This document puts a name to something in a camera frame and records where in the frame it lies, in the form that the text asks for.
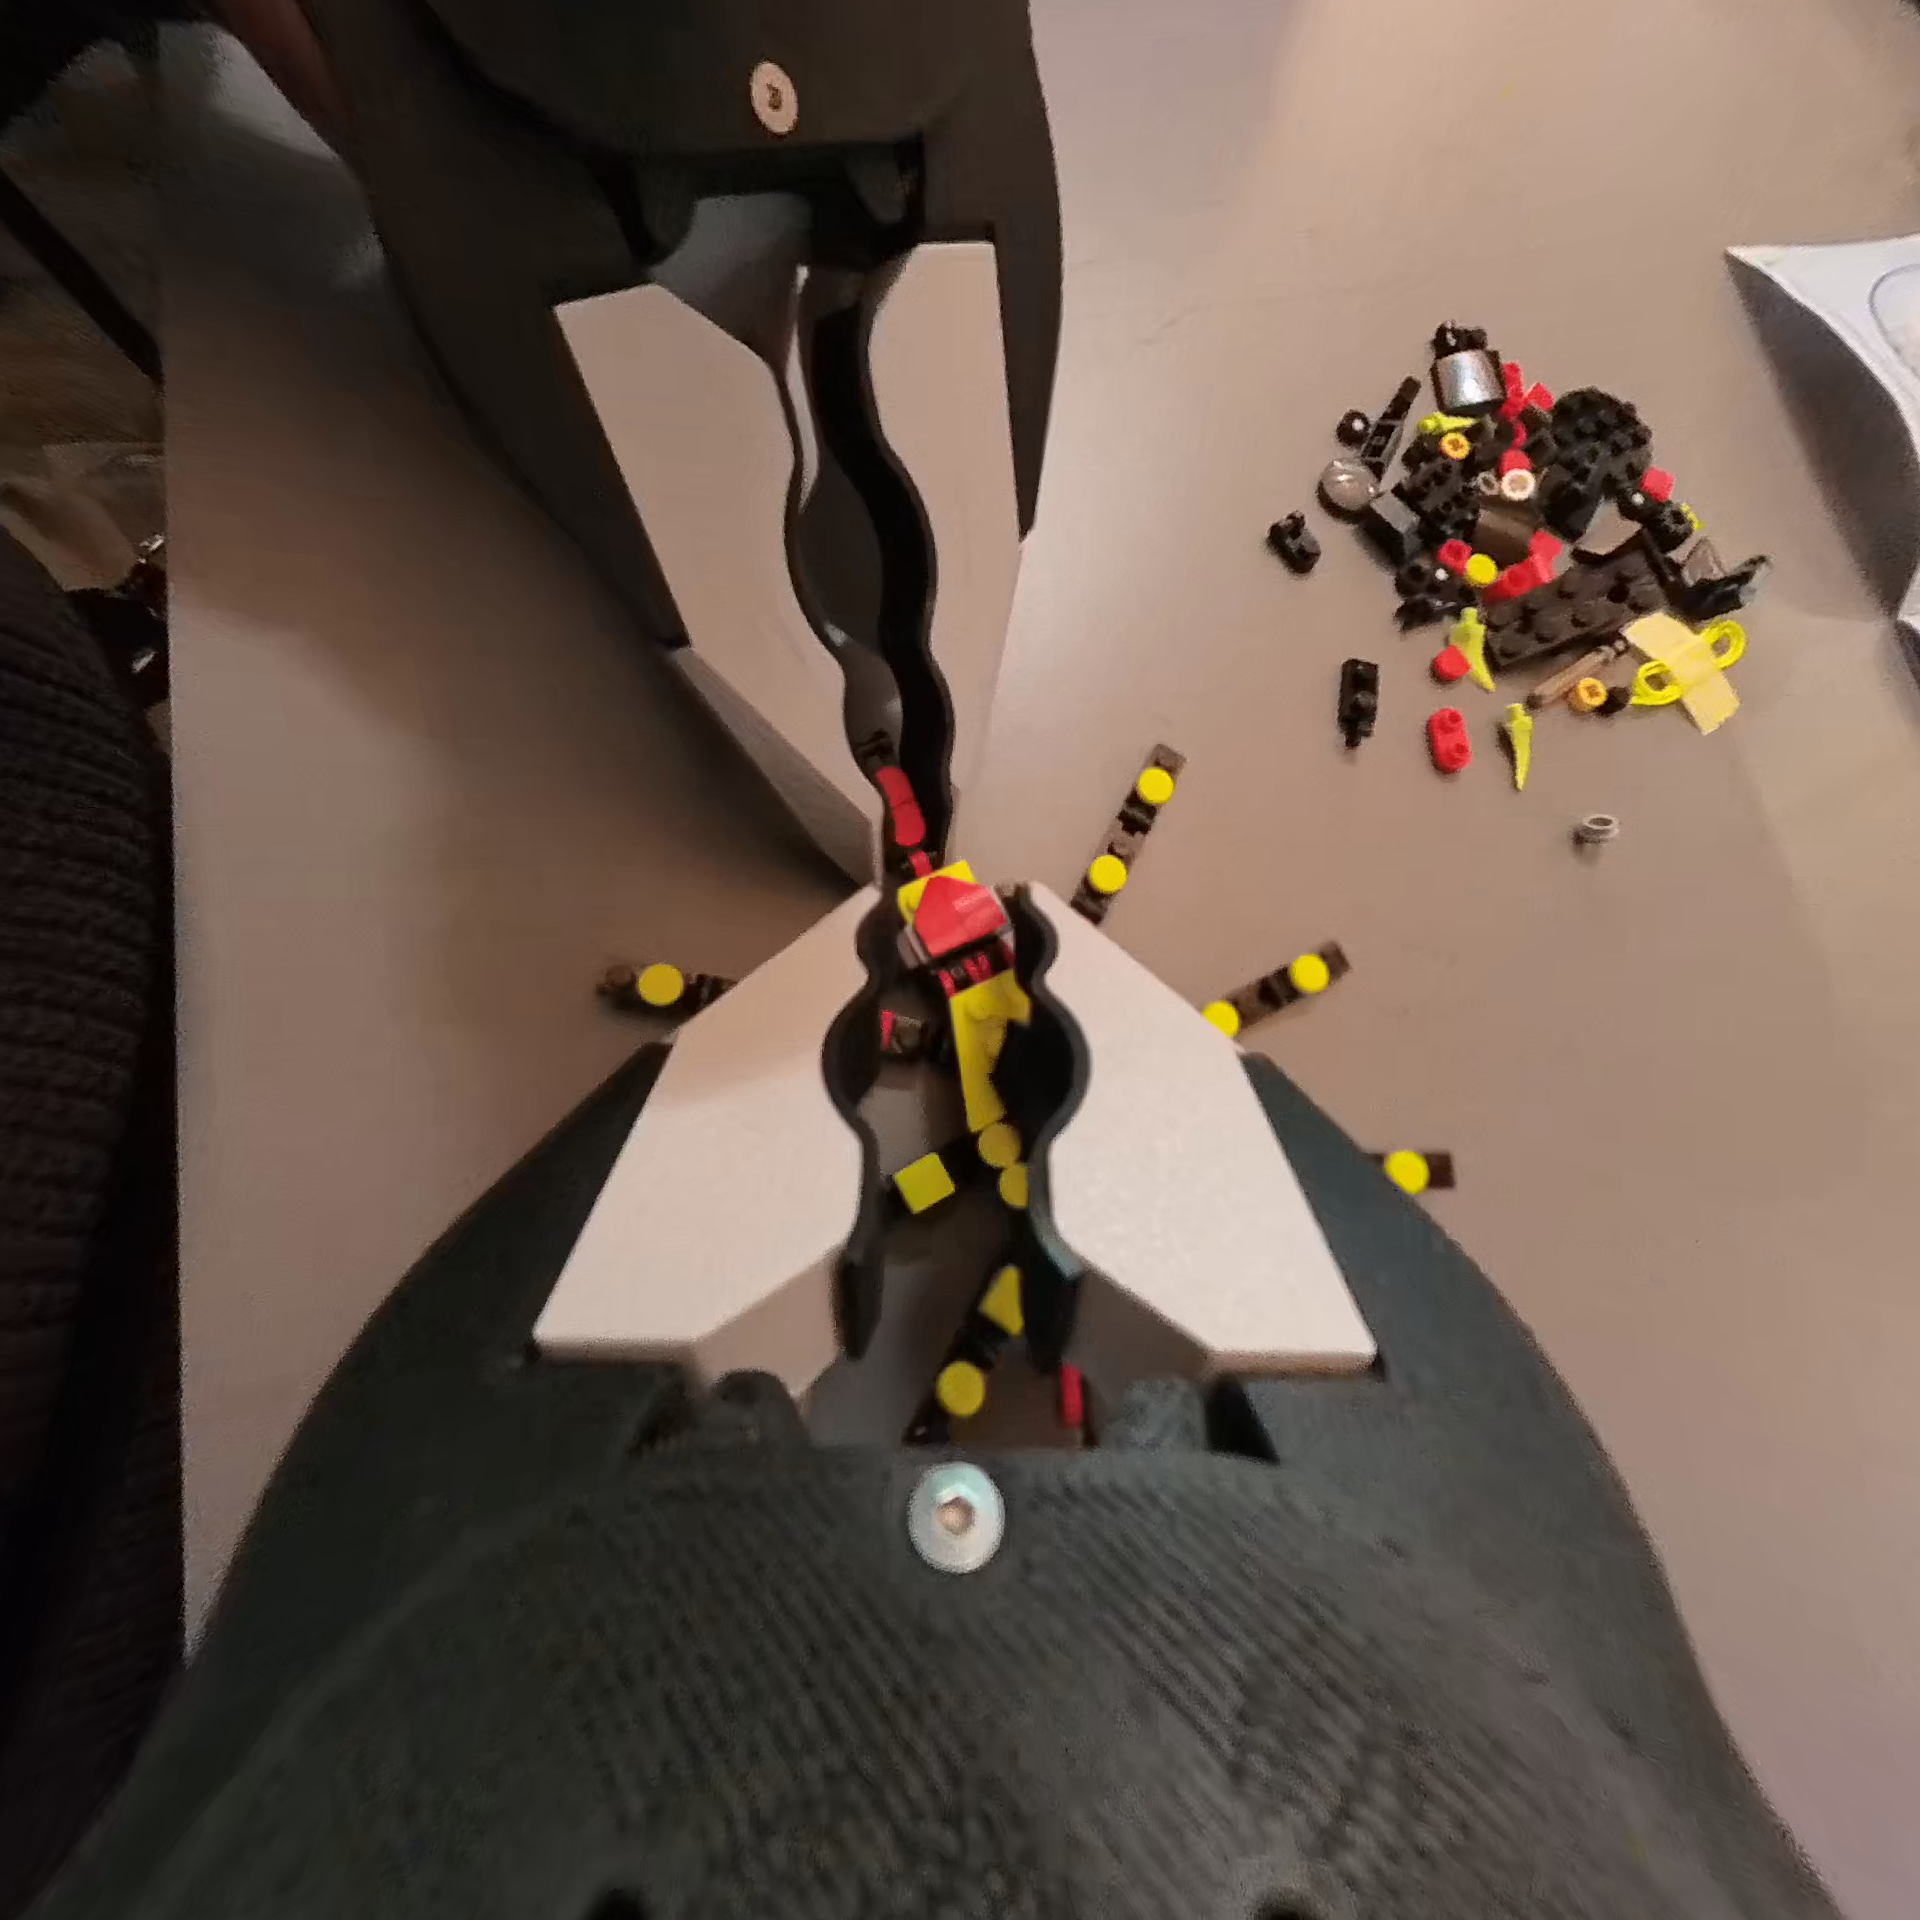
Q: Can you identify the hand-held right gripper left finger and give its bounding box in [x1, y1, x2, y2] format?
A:
[528, 885, 902, 1369]

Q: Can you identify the pile of loose lego pieces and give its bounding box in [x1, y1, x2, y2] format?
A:
[1269, 325, 1778, 791]

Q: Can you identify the red black lego tail segment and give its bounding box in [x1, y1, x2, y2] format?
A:
[859, 727, 948, 893]

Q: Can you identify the black yellow lego scorpion model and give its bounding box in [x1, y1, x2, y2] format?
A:
[603, 727, 1457, 1450]

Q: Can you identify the crumpled clear plastic bag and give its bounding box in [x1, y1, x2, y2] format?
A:
[0, 444, 169, 685]

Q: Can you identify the open instruction booklet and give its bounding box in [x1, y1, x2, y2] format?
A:
[1722, 231, 1920, 685]

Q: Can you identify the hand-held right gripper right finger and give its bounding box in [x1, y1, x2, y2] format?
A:
[1013, 885, 1382, 1392]

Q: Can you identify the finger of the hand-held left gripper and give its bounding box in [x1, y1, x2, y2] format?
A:
[551, 271, 920, 893]
[853, 242, 1033, 849]

